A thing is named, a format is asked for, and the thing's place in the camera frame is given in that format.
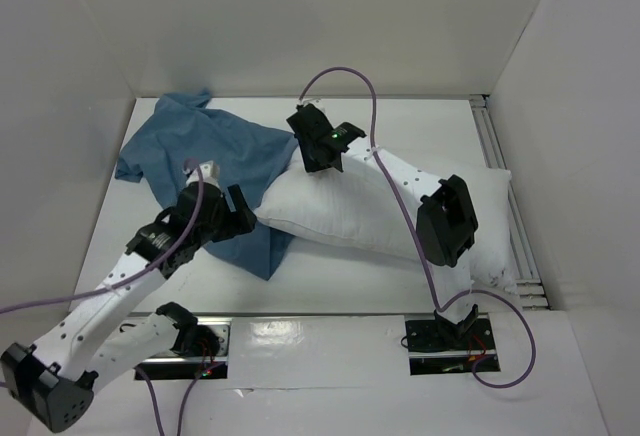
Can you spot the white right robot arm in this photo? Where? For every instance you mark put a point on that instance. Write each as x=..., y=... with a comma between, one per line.
x=439, y=211

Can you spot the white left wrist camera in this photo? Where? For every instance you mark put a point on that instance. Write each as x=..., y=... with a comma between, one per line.
x=208, y=172

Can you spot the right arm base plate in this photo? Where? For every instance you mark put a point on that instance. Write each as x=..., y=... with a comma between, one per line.
x=430, y=354

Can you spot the white pillow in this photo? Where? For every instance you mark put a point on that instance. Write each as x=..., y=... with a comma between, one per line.
x=340, y=209

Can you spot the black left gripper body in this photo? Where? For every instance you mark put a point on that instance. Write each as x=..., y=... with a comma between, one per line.
x=207, y=229

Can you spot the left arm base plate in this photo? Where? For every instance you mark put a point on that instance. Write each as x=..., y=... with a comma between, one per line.
x=207, y=356

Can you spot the blue fabric pillowcase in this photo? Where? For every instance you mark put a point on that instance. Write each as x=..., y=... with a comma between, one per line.
x=181, y=134

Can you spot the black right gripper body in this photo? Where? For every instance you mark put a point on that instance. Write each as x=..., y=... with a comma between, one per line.
x=304, y=119

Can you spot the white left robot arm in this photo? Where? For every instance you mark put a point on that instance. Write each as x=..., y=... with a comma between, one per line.
x=57, y=376

